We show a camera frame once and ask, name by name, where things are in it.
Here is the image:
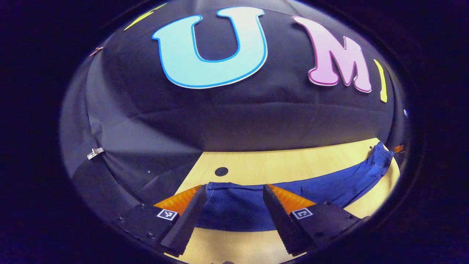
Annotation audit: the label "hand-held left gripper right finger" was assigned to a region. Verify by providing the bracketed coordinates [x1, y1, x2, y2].
[262, 184, 370, 256]

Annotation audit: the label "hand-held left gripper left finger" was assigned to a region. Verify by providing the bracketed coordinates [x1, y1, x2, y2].
[113, 185, 207, 257]

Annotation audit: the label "black backdrop cloth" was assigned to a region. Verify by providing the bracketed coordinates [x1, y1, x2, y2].
[60, 0, 411, 224]

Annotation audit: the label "blue denim jeans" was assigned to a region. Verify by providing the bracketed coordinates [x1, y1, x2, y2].
[196, 142, 395, 232]

